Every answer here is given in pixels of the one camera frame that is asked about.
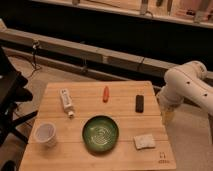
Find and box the black cable on floor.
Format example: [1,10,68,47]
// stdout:
[27,40,43,80]

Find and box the white tube with cap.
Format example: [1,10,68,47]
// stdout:
[60,89,74,117]

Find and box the orange carrot toy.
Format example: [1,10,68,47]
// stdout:
[103,86,109,103]

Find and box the green ceramic bowl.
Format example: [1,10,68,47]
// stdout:
[82,115,119,153]

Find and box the white folded cloth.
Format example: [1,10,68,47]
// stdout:
[134,134,155,150]

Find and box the black chair frame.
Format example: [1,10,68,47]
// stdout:
[0,46,37,146]

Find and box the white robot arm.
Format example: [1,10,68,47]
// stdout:
[156,61,213,124]

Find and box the grey metal rail beam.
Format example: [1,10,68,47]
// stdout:
[0,27,213,81]

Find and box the clear plastic cup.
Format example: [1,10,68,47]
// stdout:
[34,123,57,147]

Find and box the black rectangular remote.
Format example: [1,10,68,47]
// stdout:
[135,95,144,113]

